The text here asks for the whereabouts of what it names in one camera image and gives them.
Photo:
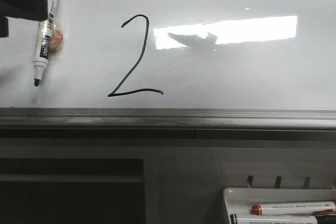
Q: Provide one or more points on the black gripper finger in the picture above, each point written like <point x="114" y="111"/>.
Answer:
<point x="24" y="9"/>

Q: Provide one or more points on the black white whiteboard marker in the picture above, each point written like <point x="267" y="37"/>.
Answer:
<point x="43" y="42"/>

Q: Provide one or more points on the white whiteboard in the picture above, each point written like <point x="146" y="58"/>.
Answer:
<point x="219" y="54"/>

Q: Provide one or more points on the orange round magnet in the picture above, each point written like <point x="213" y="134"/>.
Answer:
<point x="57" y="40"/>

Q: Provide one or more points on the white marker tray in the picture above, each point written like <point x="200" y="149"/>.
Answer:
<point x="240" y="200"/>

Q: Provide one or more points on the black capped marker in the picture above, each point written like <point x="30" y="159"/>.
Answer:
<point x="254" y="219"/>

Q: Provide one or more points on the red capped marker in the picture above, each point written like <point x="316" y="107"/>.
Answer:
<point x="294" y="208"/>

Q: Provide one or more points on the grey whiteboard ledge rail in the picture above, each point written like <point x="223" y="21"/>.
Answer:
<point x="157" y="123"/>

